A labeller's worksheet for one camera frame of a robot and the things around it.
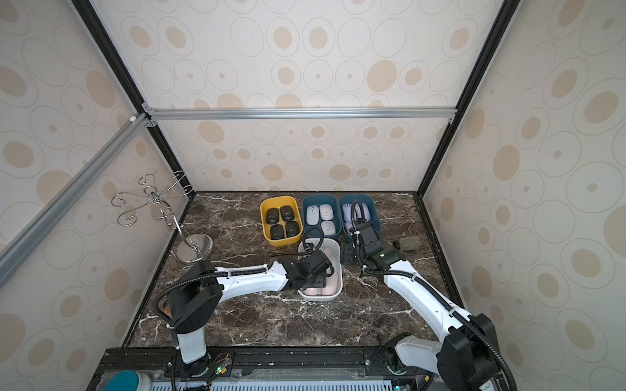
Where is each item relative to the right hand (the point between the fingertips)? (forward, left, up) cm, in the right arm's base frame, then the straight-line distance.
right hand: (359, 250), depth 84 cm
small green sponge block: (+11, -22, -10) cm, 26 cm away
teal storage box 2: (+33, +1, -8) cm, 33 cm away
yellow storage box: (+23, +32, -12) cm, 41 cm away
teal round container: (-40, +63, -5) cm, 75 cm away
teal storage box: (+22, +19, -12) cm, 31 cm away
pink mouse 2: (-12, +16, -9) cm, 22 cm away
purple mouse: (+29, +3, -11) cm, 31 cm away
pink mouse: (-9, +9, -10) cm, 16 cm away
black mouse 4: (+16, +27, -10) cm, 33 cm away
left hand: (-7, +11, -8) cm, 15 cm away
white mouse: (+26, +12, -10) cm, 31 cm away
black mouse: (+23, +36, -10) cm, 44 cm away
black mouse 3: (+14, +33, -10) cm, 37 cm away
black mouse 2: (+25, +30, -10) cm, 40 cm away
